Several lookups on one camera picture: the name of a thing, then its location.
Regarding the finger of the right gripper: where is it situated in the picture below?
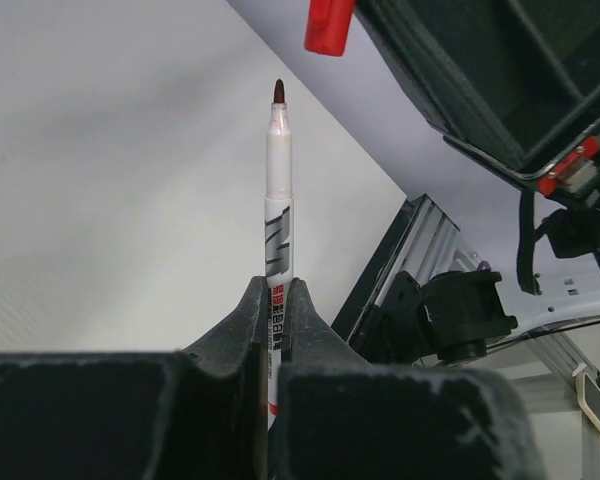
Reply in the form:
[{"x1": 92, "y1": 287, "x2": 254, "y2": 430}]
[{"x1": 356, "y1": 1, "x2": 600, "y2": 188}]

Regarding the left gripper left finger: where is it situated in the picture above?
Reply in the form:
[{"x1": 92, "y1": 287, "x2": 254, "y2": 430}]
[{"x1": 0, "y1": 277, "x2": 267, "y2": 479}]

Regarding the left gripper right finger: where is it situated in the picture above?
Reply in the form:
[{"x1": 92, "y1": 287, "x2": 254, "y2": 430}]
[{"x1": 277, "y1": 279, "x2": 546, "y2": 479}]

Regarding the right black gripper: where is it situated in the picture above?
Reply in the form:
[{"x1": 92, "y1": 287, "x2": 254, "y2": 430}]
[{"x1": 516, "y1": 119, "x2": 600, "y2": 295}]

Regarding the red pen cap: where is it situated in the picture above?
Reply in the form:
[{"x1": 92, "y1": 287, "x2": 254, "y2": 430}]
[{"x1": 304, "y1": 0, "x2": 356, "y2": 57}]

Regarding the red pen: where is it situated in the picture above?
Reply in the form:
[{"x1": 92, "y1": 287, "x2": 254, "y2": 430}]
[{"x1": 264, "y1": 79, "x2": 294, "y2": 426}]

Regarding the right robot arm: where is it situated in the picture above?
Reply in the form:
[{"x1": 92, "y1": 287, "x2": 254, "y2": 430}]
[{"x1": 356, "y1": 1, "x2": 600, "y2": 331}]

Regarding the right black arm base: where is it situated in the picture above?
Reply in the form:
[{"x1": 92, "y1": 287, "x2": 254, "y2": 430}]
[{"x1": 351, "y1": 270, "x2": 518, "y2": 364}]

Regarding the aluminium frame rail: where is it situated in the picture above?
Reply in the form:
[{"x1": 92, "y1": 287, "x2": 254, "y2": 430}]
[{"x1": 333, "y1": 196, "x2": 600, "y2": 479}]

